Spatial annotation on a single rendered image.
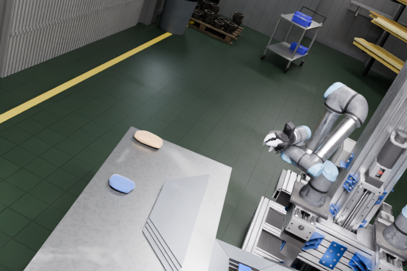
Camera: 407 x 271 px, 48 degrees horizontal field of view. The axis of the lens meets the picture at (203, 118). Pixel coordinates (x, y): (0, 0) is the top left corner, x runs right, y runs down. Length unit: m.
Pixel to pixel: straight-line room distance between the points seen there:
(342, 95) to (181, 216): 1.01
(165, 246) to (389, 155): 1.29
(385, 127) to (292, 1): 6.97
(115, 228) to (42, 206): 1.62
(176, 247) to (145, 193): 0.34
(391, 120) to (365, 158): 0.26
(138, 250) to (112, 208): 0.24
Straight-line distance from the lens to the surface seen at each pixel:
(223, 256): 2.25
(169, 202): 2.06
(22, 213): 3.39
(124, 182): 2.07
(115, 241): 1.85
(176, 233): 1.94
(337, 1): 10.74
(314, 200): 2.57
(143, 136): 2.41
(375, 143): 2.62
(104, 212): 1.95
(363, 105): 2.37
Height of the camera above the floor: 2.35
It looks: 27 degrees down
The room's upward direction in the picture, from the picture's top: 22 degrees clockwise
